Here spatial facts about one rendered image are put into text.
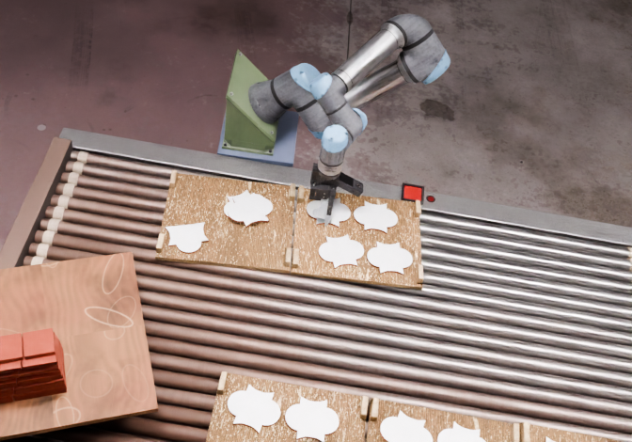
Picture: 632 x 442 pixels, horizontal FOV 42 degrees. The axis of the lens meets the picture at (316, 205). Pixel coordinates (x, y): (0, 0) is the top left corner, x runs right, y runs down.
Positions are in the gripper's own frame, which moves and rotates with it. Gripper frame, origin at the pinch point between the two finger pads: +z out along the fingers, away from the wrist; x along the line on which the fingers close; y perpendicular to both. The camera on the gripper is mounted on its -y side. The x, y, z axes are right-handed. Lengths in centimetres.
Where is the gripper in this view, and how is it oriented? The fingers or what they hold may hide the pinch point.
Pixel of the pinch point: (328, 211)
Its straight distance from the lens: 271.6
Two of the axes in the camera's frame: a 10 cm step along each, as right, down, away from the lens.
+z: -1.1, 6.5, 7.5
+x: -0.5, 7.5, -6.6
